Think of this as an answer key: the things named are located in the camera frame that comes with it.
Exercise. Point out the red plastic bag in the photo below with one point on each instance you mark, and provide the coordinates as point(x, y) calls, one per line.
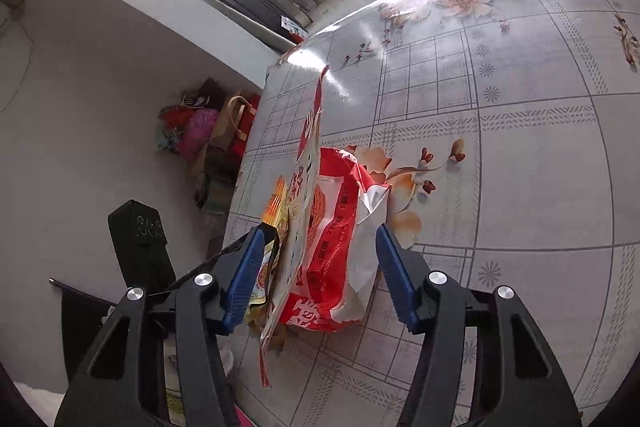
point(175, 116)

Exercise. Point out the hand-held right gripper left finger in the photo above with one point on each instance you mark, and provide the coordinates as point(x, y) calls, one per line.
point(245, 279)

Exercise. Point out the black metal frame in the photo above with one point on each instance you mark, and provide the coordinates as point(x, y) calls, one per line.
point(250, 4)

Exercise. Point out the floral tablecloth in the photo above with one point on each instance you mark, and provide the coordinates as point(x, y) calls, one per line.
point(525, 157)

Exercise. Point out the red gift bag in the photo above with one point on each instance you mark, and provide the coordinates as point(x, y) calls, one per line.
point(245, 127)

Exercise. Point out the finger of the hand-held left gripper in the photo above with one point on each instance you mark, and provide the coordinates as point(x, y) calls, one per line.
point(215, 259)

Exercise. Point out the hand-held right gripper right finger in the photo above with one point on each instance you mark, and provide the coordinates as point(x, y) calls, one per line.
point(395, 279)

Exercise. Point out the red white snack bag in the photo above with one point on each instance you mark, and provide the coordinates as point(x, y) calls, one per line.
point(330, 257)

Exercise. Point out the pink plastic bag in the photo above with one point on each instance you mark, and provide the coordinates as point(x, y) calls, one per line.
point(197, 132)

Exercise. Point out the yellow green snack packet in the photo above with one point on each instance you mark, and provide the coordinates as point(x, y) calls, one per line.
point(275, 207)

